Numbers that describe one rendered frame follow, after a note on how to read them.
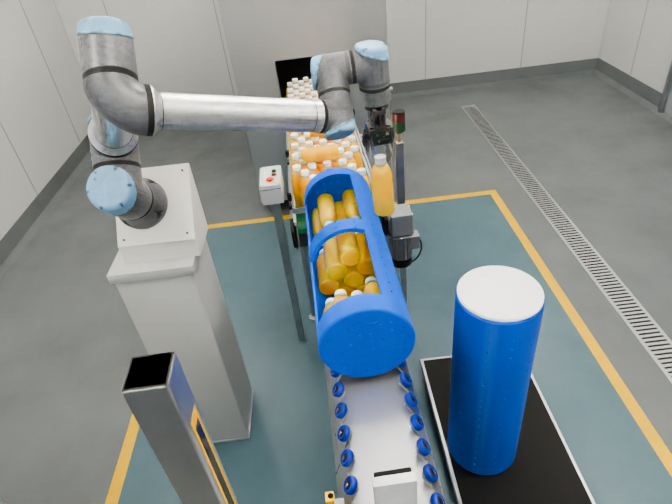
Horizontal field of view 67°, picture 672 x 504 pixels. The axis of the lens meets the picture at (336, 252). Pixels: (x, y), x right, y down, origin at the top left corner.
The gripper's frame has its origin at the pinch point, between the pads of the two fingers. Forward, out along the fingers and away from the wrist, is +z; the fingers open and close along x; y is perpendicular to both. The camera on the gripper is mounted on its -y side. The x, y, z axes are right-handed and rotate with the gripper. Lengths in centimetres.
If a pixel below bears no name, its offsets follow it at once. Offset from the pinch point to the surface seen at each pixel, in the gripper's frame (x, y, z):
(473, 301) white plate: 22, 31, 40
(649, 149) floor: 270, -226, 171
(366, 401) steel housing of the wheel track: -18, 56, 48
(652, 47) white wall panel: 332, -343, 130
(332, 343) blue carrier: -25, 48, 29
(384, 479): -17, 88, 30
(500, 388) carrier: 29, 44, 72
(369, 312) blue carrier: -13, 47, 19
